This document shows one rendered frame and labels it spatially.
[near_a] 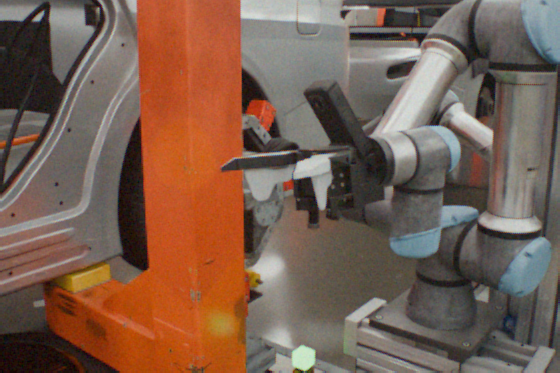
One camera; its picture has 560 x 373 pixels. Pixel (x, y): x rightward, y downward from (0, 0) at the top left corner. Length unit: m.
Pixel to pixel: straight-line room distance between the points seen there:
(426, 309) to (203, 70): 0.65
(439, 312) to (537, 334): 0.26
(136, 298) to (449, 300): 0.75
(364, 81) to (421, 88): 3.23
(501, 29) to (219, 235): 0.71
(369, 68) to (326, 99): 3.51
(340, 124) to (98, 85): 1.05
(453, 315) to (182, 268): 0.58
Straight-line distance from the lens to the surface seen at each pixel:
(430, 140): 0.83
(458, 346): 1.16
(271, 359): 2.40
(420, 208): 0.85
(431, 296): 1.19
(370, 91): 4.23
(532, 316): 1.36
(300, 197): 0.74
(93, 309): 1.63
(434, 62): 1.04
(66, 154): 1.64
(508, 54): 1.01
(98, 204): 1.69
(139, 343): 1.51
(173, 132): 1.20
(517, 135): 1.04
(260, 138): 2.00
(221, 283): 1.32
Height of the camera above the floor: 1.38
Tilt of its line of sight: 12 degrees down
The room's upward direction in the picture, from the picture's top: straight up
